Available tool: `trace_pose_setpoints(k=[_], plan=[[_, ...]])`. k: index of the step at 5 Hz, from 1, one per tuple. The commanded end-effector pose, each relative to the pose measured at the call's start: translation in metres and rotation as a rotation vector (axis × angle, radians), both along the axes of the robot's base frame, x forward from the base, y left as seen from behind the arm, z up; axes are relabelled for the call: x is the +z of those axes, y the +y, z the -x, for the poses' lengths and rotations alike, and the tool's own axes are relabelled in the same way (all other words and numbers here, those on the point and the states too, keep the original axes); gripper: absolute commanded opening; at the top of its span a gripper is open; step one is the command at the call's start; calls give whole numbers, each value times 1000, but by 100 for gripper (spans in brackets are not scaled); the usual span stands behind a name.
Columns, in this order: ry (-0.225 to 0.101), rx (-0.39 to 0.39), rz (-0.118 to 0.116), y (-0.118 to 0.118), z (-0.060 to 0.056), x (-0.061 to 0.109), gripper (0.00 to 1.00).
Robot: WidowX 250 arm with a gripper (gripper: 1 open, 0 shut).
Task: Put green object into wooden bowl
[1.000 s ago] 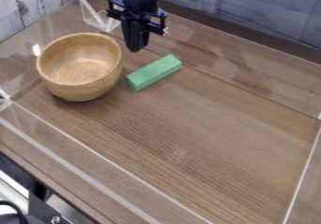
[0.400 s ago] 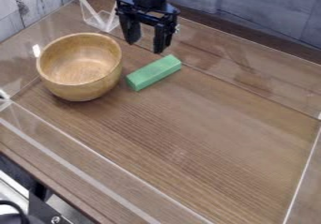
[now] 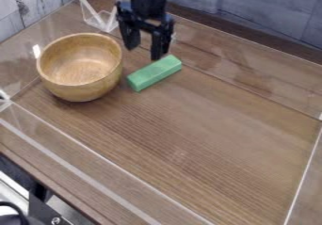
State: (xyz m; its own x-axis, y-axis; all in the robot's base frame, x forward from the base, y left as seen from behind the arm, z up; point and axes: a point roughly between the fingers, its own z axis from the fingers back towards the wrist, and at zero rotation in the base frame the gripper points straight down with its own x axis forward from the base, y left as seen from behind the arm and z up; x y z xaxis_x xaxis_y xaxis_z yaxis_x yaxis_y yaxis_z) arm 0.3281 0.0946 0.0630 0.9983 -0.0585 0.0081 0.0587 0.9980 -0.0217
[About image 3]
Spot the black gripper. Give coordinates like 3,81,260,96
117,0,174,60

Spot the clear acrylic corner bracket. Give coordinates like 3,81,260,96
79,0,118,33

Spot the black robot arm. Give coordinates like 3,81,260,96
117,0,175,60

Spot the wooden bowl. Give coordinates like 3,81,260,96
37,33,123,103

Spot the black metal clamp bracket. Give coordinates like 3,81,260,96
29,190,82,225

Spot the green rectangular block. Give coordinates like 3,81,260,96
127,55,184,92

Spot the black cable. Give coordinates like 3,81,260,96
0,201,33,225

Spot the clear acrylic enclosure wall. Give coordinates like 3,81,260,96
0,85,320,225

